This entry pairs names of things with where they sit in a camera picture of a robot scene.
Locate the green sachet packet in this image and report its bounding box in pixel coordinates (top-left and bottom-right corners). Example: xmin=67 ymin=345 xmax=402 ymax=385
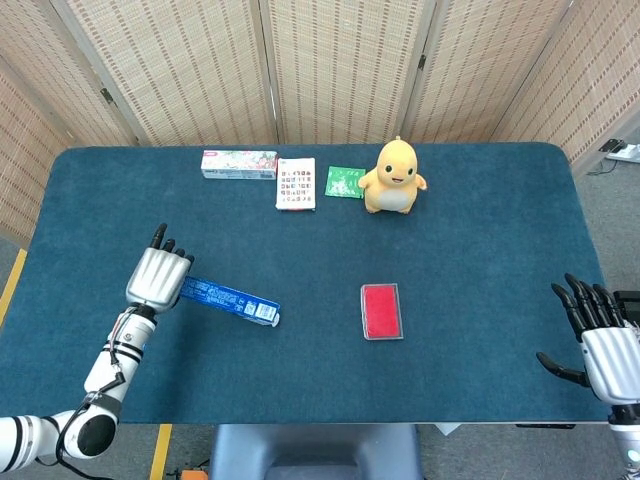
xmin=324 ymin=165 xmax=367 ymax=199

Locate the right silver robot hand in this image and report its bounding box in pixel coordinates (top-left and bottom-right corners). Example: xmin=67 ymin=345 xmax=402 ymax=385
xmin=535 ymin=272 xmax=640 ymax=407

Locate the woven folding screen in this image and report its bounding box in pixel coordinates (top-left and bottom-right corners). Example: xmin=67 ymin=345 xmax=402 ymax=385
xmin=0 ymin=0 xmax=640 ymax=249

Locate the red ink pad case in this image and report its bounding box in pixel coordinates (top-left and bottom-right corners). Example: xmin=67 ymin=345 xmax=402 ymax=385
xmin=360 ymin=282 xmax=405 ymax=342

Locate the white floral toothpaste box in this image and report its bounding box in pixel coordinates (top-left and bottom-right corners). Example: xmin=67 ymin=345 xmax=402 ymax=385
xmin=200 ymin=149 xmax=279 ymax=181

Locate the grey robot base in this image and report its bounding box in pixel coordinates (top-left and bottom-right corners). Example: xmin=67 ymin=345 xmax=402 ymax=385
xmin=208 ymin=423 xmax=424 ymax=480

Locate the white power strip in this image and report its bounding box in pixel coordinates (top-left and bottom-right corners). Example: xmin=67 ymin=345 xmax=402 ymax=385
xmin=597 ymin=138 xmax=640 ymax=165

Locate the white box with red print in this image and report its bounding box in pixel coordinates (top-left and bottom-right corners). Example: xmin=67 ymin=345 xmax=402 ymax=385
xmin=275 ymin=156 xmax=318 ymax=212

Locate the teal table cloth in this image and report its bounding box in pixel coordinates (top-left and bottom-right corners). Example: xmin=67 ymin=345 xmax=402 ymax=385
xmin=0 ymin=142 xmax=612 ymax=426

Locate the yellow plush dinosaur toy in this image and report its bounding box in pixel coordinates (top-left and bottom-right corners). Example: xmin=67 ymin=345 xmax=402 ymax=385
xmin=357 ymin=135 xmax=429 ymax=216

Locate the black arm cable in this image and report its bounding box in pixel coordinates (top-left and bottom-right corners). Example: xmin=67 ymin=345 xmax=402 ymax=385
xmin=54 ymin=305 xmax=141 ymax=477

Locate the blue toothpaste box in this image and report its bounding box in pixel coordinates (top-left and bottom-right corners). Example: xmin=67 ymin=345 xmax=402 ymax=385
xmin=178 ymin=274 xmax=282 ymax=328

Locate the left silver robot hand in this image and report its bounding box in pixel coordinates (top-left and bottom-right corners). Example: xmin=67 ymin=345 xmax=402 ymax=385
xmin=124 ymin=222 xmax=196 ymax=313

